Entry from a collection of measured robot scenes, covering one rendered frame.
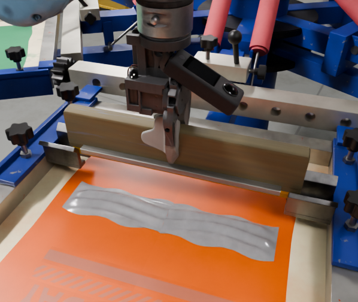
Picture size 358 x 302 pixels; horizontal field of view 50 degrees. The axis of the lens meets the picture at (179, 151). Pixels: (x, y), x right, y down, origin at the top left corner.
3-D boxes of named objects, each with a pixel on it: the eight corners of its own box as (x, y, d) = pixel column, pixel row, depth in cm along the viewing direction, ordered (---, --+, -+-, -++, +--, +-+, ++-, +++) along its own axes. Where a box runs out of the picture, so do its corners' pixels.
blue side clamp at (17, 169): (23, 208, 68) (12, 179, 64) (-1, 202, 70) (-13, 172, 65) (100, 120, 91) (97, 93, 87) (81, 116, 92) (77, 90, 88)
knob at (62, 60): (75, 96, 92) (69, 67, 88) (54, 92, 93) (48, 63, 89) (90, 81, 98) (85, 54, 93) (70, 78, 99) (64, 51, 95)
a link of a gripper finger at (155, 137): (145, 157, 66) (145, 106, 61) (178, 163, 64) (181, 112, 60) (137, 166, 63) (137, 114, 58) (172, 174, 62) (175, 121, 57)
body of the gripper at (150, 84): (145, 91, 65) (141, 19, 57) (194, 99, 62) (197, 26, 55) (126, 115, 59) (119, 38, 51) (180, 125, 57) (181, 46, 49)
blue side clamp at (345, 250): (358, 296, 55) (374, 266, 51) (322, 287, 56) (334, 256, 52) (352, 166, 77) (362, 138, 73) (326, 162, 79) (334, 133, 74)
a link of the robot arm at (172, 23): (200, -6, 52) (182, 13, 46) (199, 27, 55) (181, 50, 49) (148, -11, 54) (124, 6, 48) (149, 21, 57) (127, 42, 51)
